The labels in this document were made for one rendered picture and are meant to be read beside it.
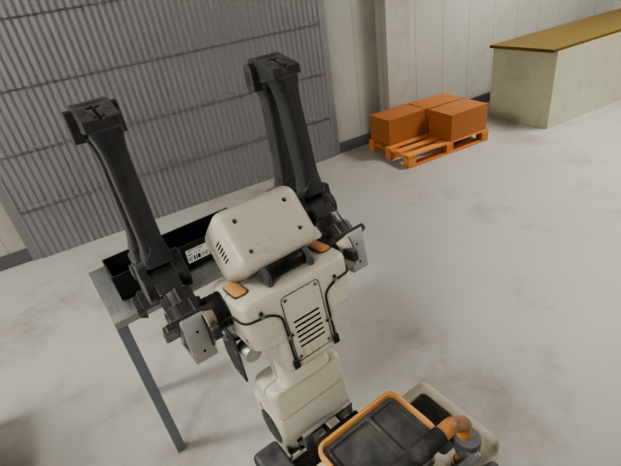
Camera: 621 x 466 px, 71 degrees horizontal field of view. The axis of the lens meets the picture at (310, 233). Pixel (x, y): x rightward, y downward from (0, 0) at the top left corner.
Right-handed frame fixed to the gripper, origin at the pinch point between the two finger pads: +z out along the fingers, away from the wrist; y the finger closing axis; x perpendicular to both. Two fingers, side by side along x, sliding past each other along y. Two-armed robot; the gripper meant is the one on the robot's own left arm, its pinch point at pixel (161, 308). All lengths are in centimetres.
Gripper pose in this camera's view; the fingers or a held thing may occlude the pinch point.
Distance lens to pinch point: 138.9
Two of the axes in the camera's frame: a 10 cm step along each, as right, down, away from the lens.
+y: -8.0, 3.9, -4.5
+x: 5.8, 7.0, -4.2
